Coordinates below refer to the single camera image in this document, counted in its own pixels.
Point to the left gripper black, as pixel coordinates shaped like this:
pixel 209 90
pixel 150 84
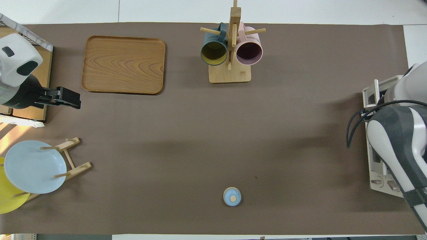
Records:
pixel 48 98

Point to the white toaster oven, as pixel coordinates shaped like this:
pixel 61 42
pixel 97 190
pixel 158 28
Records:
pixel 375 166

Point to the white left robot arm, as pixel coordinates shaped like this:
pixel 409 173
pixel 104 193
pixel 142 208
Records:
pixel 16 56

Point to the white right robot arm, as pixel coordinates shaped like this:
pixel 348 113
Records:
pixel 400 133

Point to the wooden serving tray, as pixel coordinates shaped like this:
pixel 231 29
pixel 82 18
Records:
pixel 123 65

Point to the wooden plate rack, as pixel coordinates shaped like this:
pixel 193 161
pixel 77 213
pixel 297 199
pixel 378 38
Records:
pixel 78 168

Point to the white checkered cloth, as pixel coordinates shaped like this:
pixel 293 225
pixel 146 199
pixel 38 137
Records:
pixel 33 38

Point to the light blue plate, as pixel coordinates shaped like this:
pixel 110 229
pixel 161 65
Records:
pixel 33 166

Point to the brown table mat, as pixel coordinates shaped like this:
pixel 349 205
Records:
pixel 166 150

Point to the yellow plate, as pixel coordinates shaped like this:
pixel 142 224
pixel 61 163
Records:
pixel 10 203

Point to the dark blue mug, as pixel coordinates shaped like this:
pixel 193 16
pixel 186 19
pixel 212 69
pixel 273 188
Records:
pixel 213 53

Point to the wooden mug tree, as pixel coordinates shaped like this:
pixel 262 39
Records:
pixel 230 75

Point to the pink mug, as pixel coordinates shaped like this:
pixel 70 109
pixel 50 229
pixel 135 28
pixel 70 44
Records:
pixel 248 51

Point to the small blue white bell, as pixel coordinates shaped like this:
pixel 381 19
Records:
pixel 232 196

